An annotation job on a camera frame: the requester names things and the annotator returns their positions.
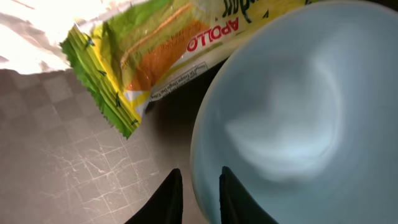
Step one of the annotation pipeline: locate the yellow green snack wrapper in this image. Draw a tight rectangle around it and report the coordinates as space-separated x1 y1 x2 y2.
61 0 308 137

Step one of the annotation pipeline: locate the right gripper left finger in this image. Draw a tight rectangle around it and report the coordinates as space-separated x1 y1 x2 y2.
125 168 183 224

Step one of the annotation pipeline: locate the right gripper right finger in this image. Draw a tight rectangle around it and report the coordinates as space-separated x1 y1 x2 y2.
219 166 277 224

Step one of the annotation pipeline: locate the light blue small bowl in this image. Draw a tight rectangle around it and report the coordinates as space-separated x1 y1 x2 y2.
190 1 397 223

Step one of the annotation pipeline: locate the brown serving tray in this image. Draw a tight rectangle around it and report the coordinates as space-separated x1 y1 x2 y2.
1 66 219 223

